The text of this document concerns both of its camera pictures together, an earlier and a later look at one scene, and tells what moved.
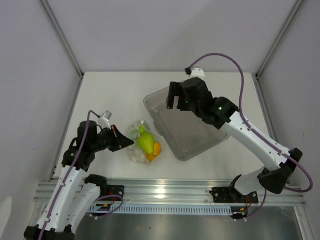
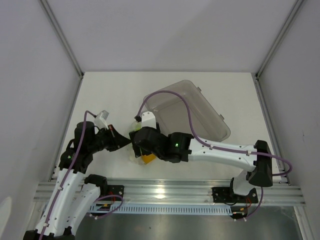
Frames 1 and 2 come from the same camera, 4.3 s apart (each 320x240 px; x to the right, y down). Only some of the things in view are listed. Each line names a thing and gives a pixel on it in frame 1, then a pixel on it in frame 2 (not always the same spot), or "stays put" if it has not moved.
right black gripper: (174, 91) to (137, 150)
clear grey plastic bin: (186, 135) stays put
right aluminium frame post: (292, 13) stays put
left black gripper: (119, 140) stays put
